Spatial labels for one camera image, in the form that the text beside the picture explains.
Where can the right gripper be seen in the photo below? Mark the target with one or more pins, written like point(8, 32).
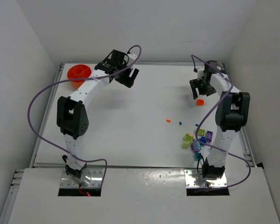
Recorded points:
point(201, 85)

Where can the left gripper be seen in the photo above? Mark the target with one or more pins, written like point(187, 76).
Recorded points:
point(124, 74)

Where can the orange flower lego piece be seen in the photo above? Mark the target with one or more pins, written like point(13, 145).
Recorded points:
point(199, 102)

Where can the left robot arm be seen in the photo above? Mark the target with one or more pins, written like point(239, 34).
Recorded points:
point(72, 116)

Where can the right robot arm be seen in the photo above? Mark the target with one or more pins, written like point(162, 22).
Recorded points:
point(231, 114)

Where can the lime green lego brick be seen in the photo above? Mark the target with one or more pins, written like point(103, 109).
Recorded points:
point(188, 138)
point(200, 132)

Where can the purple lego brick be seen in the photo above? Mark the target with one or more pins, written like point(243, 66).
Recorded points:
point(209, 136)

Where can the orange divided container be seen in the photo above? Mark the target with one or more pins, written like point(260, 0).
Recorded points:
point(78, 71)

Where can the light green lego brick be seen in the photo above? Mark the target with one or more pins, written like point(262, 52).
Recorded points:
point(186, 144)

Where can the purple flower lego piece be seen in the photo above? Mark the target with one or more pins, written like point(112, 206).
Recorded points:
point(195, 146)

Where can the teal lego brick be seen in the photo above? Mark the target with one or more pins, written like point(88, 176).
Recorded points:
point(196, 156)

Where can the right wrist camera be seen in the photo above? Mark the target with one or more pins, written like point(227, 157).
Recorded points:
point(200, 75)

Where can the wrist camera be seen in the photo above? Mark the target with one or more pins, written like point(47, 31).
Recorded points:
point(200, 75)
point(131, 57)

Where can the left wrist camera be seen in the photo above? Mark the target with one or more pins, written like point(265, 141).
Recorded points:
point(131, 57)

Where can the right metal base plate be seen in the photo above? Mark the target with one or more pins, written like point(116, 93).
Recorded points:
point(194, 180)

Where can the metal base plate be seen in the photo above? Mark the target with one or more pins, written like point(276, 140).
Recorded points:
point(91, 178)
point(194, 180)

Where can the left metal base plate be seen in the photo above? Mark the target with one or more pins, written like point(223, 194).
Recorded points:
point(91, 178)

